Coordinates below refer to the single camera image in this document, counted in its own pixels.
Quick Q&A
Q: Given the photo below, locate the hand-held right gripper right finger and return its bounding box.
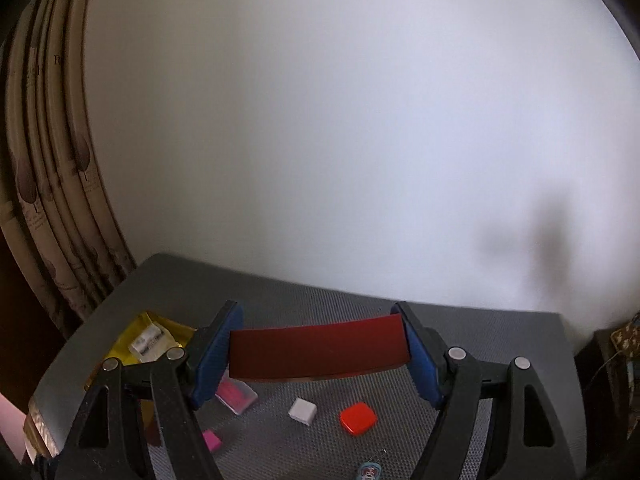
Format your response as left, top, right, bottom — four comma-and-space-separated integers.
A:
391, 301, 586, 480

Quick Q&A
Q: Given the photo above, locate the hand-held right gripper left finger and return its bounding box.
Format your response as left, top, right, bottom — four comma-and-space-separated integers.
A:
52, 301, 244, 480

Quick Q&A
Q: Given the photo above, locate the clear case with pink insert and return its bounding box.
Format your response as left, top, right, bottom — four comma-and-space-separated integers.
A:
215, 377, 259, 415

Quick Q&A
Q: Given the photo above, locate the small red square box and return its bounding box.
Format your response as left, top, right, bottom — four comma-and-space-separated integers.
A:
339, 402, 377, 437

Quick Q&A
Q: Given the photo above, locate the gold tin tray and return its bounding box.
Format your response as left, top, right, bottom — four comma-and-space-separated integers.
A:
82, 311, 198, 396

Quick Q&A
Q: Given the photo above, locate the dark red rectangular box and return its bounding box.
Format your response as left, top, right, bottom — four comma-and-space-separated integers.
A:
228, 312, 412, 382

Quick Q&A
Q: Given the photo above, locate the small white square box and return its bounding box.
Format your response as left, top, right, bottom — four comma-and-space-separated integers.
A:
288, 398, 317, 425

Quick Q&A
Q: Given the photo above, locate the clear plastic box blue label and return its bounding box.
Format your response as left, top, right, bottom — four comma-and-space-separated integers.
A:
128, 325, 182, 363

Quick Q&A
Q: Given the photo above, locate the grey mesh chair seat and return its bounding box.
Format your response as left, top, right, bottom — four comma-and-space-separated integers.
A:
29, 252, 587, 480

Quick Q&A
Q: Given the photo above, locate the dark patterned object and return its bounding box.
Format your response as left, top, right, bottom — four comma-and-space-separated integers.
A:
597, 312, 640, 361

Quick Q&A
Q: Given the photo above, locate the beige printed curtain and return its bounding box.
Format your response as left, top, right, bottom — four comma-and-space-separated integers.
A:
0, 0, 138, 341

